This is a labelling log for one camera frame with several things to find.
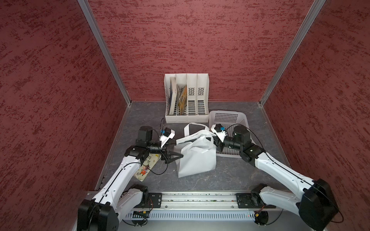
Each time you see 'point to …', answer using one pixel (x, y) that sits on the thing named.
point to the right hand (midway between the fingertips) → (207, 138)
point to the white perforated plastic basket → (230, 119)
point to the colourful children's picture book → (148, 164)
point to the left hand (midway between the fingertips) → (180, 151)
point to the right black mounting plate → (251, 200)
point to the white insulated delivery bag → (199, 150)
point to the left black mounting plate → (154, 200)
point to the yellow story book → (182, 97)
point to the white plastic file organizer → (197, 108)
